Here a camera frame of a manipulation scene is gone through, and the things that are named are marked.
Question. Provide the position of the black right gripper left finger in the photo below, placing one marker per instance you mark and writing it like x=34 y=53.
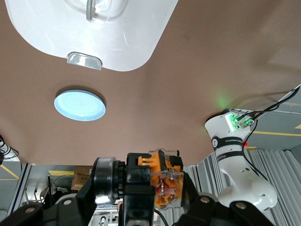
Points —
x=58 y=209

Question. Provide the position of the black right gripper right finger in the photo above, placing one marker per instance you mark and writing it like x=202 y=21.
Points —
x=211 y=212

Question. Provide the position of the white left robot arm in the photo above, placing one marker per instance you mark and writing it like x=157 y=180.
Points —
x=237 y=169

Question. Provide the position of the brown cardboard box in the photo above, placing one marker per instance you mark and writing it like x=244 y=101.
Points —
x=81 y=179

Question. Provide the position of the white lidded plastic box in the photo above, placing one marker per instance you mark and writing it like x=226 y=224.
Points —
x=94 y=30

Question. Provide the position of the light blue round plate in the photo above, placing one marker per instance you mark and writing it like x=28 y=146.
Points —
x=80 y=104

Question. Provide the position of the aluminium frame profile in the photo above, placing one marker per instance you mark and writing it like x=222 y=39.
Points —
x=23 y=183

